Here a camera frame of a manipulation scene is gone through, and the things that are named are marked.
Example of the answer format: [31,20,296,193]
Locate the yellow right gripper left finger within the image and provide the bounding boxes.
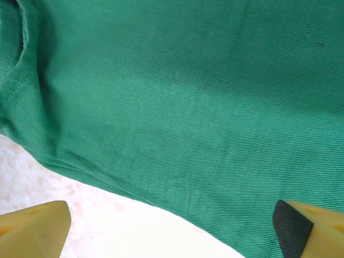
[0,200,72,258]

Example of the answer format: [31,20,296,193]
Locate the green long pants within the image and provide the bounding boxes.
[0,0,344,258]

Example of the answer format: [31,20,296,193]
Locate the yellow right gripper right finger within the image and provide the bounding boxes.
[272,199,344,258]

